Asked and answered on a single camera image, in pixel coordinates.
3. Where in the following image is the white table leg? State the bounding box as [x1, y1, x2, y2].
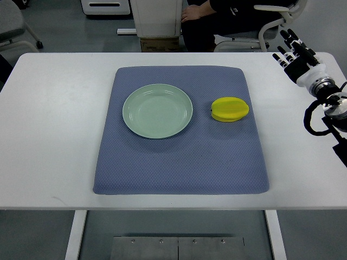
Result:
[265, 210, 287, 260]
[65, 210, 87, 260]

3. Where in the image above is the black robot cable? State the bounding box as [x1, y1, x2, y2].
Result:
[303, 100, 332, 137]

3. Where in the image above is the metal floor plate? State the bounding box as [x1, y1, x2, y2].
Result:
[110, 237, 247, 259]

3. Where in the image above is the left white table leg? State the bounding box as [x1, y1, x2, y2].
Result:
[65, 210, 87, 260]

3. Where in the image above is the white cabinet with slot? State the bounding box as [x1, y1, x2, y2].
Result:
[80, 0, 131, 15]

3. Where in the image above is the white machine column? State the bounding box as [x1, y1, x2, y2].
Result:
[117, 0, 183, 38]

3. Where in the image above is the light green plate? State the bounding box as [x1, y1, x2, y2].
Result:
[122, 83, 193, 139]

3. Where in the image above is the right white table leg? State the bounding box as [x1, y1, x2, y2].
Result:
[265, 210, 287, 260]

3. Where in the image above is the seated person in black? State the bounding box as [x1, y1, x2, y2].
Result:
[181, 1, 295, 53]

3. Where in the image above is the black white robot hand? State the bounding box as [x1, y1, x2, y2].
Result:
[272, 29, 333, 95]

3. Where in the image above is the white office chair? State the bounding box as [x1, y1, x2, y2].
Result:
[214, 1, 307, 53]

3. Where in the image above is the grey chair at left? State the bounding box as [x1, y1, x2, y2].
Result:
[1, 0, 43, 53]

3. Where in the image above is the yellow starfruit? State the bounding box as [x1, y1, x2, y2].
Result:
[211, 97, 249, 122]

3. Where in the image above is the cardboard box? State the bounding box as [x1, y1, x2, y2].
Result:
[140, 37, 179, 53]

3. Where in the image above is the blue textured mat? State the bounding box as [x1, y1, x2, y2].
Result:
[93, 66, 269, 195]

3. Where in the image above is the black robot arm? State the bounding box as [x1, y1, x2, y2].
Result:
[304, 77, 346, 164]

